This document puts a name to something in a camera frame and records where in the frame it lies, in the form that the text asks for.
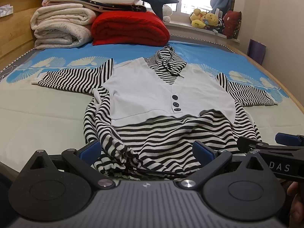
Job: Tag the wooden headboard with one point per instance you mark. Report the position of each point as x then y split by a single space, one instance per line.
16 35

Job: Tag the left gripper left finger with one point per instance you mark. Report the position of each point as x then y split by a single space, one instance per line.
81 160

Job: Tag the yellow plush toys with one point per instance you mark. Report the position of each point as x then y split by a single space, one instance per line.
204 20

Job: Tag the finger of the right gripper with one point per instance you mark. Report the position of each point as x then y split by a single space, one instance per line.
289 139
245 144

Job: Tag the white plush toy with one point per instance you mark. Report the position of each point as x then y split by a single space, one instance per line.
167 12

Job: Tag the red folded blanket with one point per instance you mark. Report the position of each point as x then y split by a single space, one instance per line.
128 27

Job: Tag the cream folded quilt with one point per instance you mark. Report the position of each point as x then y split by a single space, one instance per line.
62 26

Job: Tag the dark red plush cushion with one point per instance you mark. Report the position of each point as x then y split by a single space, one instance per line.
232 24

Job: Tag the purple box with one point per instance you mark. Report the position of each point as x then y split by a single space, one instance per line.
256 51

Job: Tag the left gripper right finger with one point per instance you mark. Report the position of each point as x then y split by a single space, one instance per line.
211 162

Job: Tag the person right hand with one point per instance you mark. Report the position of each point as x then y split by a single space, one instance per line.
295 190

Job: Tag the blue fan-pattern bed sheet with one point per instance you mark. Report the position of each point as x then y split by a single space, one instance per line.
35 118

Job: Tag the striped hoodie with white vest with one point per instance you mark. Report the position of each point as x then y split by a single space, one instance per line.
148 112

